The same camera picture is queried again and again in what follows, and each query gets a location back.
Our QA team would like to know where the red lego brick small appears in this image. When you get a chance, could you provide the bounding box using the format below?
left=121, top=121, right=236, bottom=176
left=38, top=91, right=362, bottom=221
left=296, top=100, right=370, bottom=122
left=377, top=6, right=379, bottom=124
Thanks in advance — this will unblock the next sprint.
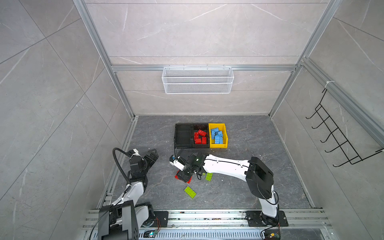
left=194, top=133, right=202, bottom=145

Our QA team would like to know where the red arch lego piece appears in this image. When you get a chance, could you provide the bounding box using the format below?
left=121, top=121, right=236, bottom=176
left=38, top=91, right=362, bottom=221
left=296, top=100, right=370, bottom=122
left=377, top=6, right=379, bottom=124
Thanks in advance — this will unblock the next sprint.
left=175, top=170, right=193, bottom=184

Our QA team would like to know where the green lego brick front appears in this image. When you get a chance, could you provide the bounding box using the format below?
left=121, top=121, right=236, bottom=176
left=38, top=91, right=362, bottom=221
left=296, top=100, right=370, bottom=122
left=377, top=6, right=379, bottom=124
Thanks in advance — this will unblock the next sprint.
left=184, top=187, right=197, bottom=199

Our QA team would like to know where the green lego brick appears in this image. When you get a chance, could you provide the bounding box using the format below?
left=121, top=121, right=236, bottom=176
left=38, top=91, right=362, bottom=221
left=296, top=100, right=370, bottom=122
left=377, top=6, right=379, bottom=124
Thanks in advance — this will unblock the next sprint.
left=184, top=187, right=197, bottom=199
left=206, top=173, right=213, bottom=182

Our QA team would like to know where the blue lego brick front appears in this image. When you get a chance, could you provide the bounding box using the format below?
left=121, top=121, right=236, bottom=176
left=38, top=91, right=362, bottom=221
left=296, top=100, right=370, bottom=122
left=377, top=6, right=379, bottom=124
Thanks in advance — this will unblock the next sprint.
left=214, top=135, right=221, bottom=145

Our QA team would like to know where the blue lego brick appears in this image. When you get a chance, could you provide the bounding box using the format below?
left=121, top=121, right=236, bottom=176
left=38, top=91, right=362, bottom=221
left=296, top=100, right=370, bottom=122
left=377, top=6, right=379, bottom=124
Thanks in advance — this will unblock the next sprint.
left=214, top=135, right=221, bottom=145
left=211, top=128, right=220, bottom=136
left=217, top=131, right=224, bottom=144

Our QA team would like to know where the blue lego brick top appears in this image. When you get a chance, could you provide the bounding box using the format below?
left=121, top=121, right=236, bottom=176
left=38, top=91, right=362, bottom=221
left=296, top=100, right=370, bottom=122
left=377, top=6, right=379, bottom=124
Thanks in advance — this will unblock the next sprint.
left=211, top=128, right=220, bottom=136

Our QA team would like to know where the red lego brick large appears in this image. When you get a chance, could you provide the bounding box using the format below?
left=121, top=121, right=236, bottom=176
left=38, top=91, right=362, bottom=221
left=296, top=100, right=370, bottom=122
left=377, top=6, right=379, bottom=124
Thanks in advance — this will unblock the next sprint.
left=198, top=130, right=207, bottom=137

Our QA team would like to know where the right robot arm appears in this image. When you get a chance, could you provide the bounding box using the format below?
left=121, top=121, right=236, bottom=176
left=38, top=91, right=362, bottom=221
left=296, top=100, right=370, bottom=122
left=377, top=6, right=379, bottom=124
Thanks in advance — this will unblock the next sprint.
left=169, top=150, right=279, bottom=226

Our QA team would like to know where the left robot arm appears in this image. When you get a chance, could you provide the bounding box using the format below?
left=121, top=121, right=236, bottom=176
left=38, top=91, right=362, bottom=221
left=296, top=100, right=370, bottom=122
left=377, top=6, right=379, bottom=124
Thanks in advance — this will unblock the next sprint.
left=89, top=148, right=161, bottom=240

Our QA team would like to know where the green lego brick lower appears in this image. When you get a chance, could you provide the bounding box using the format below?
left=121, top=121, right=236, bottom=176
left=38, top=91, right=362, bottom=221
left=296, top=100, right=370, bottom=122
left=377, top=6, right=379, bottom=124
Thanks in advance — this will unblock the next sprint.
left=206, top=173, right=213, bottom=182

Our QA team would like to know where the black divided tray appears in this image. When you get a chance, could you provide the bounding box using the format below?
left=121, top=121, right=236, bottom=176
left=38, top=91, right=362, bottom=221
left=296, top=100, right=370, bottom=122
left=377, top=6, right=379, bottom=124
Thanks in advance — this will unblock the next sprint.
left=174, top=123, right=210, bottom=149

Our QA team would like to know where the yellow plastic bin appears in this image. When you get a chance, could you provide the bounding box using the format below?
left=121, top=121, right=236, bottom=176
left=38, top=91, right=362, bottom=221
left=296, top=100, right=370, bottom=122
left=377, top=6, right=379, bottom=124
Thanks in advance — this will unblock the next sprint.
left=209, top=123, right=229, bottom=149

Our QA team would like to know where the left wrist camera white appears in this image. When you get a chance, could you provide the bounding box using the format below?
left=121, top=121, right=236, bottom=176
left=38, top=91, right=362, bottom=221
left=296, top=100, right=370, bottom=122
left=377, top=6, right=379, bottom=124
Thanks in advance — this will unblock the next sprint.
left=128, top=149, right=141, bottom=158

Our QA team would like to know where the aluminium rail front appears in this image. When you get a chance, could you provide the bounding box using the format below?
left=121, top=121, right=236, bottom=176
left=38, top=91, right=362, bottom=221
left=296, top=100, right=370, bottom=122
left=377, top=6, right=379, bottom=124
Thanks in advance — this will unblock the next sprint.
left=81, top=209, right=334, bottom=240

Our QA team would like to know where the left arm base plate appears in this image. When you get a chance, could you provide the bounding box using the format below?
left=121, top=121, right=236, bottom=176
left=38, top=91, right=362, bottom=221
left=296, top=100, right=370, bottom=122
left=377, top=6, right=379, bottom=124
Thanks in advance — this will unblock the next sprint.
left=142, top=211, right=169, bottom=228

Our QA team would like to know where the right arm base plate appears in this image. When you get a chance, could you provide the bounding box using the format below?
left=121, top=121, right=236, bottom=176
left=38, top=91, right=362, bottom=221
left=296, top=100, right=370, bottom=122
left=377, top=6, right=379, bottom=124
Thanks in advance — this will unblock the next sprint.
left=245, top=211, right=289, bottom=227

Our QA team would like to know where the white wire mesh basket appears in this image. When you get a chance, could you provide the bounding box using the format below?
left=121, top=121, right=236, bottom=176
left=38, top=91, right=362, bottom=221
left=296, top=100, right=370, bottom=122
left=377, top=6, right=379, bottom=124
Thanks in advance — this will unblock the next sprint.
left=162, top=66, right=235, bottom=94

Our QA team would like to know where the black wire hook rack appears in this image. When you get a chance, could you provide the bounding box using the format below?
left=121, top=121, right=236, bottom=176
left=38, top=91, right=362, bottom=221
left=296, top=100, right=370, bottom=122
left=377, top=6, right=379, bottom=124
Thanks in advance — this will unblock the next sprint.
left=306, top=89, right=384, bottom=168

